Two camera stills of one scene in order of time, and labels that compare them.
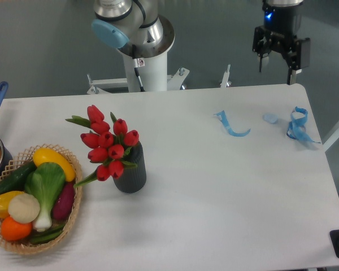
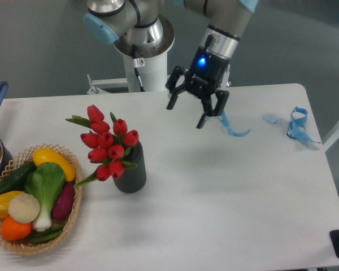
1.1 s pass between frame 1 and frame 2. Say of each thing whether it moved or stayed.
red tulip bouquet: stayed
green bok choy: stayed
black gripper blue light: moved
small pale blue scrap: stayed
